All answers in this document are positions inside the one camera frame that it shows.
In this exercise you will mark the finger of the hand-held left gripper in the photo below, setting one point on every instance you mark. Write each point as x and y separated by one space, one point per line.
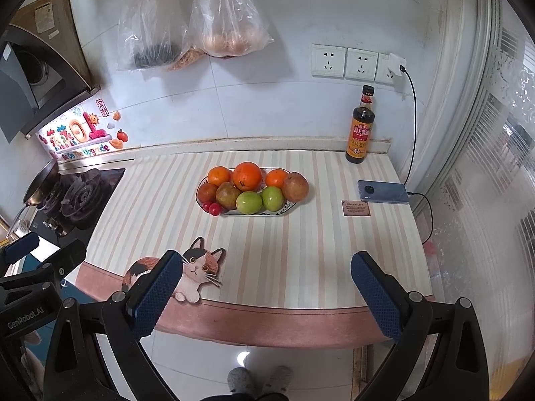
21 245
67 259

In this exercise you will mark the small plastic bag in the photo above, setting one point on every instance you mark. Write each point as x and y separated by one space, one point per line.
186 59

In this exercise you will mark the dark sauce bottle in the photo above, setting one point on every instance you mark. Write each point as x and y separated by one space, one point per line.
359 133

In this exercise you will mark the blue smartphone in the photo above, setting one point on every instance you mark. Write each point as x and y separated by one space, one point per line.
382 192

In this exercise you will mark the grey slipper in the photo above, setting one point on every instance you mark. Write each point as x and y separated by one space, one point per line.
240 380
278 378

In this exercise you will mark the brown label card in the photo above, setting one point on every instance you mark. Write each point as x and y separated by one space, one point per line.
356 208

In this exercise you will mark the floral printed plate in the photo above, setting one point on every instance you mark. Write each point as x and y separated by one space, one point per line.
273 212

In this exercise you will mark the clear plastic bag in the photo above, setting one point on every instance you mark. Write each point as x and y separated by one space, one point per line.
146 16
225 21

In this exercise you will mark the green apple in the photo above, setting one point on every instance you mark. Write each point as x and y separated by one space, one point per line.
271 197
249 202

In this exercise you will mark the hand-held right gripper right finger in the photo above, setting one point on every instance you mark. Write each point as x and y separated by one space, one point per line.
376 296

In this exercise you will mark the black gas stove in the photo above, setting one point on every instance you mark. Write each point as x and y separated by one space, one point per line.
83 196

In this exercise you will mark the black frying pan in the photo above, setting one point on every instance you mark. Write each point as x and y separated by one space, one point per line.
41 179

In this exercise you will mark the white wall socket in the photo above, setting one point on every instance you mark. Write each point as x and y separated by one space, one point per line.
382 71
328 60
361 64

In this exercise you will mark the colourful wall sticker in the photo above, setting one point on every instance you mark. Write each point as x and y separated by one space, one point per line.
79 133

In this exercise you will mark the striped cat print tablecloth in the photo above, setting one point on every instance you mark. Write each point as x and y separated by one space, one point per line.
292 259

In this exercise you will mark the white charger plug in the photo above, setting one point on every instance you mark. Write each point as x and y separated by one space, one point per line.
397 63

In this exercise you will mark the red apple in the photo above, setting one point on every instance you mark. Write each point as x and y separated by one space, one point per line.
228 195
295 187
207 192

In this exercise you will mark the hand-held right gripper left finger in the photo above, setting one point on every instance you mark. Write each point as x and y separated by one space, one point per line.
159 296

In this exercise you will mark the orange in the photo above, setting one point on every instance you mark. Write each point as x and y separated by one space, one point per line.
276 177
247 175
219 175

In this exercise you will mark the black range hood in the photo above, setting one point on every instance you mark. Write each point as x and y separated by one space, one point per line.
25 83

